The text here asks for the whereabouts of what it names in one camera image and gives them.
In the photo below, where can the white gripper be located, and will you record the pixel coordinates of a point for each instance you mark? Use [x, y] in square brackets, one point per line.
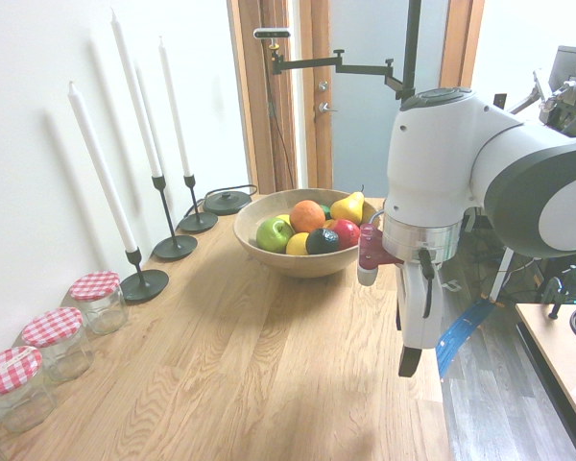
[420, 307]

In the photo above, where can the yellow pear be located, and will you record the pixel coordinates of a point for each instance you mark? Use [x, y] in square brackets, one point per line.
[348, 206]

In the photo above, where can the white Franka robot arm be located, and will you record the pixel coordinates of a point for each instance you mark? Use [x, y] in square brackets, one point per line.
[427, 158]

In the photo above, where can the red apple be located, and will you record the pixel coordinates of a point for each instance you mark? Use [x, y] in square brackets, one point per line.
[345, 234]

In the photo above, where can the wooden side table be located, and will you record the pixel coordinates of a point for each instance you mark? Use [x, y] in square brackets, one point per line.
[557, 346]

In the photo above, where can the dark avocado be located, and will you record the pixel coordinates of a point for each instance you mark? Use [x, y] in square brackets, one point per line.
[321, 241]

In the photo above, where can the wooden fruit bowl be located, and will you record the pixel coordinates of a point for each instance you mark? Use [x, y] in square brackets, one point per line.
[293, 264]

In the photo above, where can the black table clamp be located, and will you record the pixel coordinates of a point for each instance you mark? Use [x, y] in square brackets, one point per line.
[555, 298]

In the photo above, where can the yellow lemon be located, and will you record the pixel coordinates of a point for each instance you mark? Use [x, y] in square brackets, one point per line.
[284, 219]
[297, 245]
[328, 224]

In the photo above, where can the green lime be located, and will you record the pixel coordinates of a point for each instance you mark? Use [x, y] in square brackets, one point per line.
[326, 211]

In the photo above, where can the orange fruit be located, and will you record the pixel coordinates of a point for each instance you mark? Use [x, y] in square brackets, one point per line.
[307, 216]

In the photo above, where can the green apple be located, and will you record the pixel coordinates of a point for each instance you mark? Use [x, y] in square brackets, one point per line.
[273, 235]

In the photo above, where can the black round disc base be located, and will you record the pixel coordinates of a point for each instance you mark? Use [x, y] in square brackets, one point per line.
[227, 202]

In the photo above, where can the black candle holder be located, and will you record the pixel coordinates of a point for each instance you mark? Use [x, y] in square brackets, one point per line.
[144, 288]
[199, 223]
[175, 249]

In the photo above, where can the wooden framed door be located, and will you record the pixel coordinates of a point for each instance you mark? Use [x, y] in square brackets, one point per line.
[278, 120]

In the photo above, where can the black vertical pole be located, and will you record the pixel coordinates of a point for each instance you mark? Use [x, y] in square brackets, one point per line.
[412, 43]

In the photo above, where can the medium white taper candle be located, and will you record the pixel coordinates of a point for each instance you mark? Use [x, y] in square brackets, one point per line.
[173, 108]

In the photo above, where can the short white taper candle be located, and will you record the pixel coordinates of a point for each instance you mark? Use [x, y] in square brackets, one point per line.
[101, 165]

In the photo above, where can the tallest white taper candle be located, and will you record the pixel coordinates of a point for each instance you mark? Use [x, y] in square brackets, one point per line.
[134, 96]

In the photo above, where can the maroon wrist camera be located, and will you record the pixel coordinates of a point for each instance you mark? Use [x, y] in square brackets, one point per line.
[369, 249]

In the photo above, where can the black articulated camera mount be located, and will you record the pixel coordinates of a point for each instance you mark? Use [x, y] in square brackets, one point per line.
[355, 68]

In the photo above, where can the grey stereo camera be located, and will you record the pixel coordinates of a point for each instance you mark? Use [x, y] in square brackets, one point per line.
[271, 33]

